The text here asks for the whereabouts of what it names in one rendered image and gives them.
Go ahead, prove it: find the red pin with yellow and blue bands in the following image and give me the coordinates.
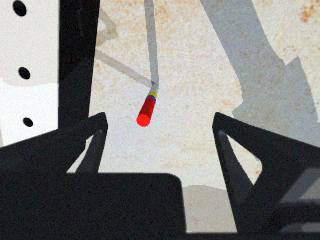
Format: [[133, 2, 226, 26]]
[[137, 84, 159, 127]]

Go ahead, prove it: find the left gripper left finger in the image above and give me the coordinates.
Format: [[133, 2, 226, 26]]
[[0, 112, 108, 173]]

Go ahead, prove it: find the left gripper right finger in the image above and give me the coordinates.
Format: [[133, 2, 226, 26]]
[[212, 112, 320, 232]]

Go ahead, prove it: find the white block with holes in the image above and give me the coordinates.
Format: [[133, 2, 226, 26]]
[[0, 0, 100, 146]]

